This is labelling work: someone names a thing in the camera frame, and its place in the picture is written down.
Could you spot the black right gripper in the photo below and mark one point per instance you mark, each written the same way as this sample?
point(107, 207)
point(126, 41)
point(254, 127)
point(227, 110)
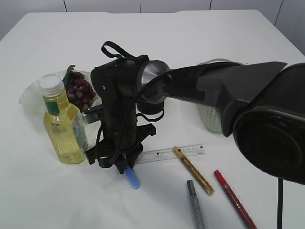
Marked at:
point(116, 84)

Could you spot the blue scissors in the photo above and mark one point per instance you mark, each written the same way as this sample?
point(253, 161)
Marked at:
point(131, 177)

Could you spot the yellow oil bottle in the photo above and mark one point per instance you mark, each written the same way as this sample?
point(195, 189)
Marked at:
point(63, 122)

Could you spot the purple grape bunch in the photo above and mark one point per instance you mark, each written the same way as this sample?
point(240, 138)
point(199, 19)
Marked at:
point(78, 89)

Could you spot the red glitter pen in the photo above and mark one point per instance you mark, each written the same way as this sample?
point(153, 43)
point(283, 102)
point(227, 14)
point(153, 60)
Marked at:
point(235, 201)

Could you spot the clear plastic ruler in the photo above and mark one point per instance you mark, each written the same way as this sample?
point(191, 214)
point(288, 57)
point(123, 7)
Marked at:
point(167, 154)

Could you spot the black mesh pen holder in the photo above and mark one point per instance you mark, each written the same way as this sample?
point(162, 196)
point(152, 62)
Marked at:
point(150, 109)

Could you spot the gold glitter pen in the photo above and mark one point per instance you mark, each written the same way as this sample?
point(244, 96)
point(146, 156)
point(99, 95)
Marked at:
point(193, 171)

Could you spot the silver glitter pen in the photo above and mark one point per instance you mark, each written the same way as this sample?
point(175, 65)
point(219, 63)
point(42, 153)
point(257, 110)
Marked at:
point(195, 206)

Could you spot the green plastic basket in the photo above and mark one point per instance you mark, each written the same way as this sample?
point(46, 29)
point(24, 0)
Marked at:
point(209, 116)

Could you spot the pale green wavy plate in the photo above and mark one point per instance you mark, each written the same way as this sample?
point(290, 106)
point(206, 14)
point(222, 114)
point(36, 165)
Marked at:
point(31, 95)

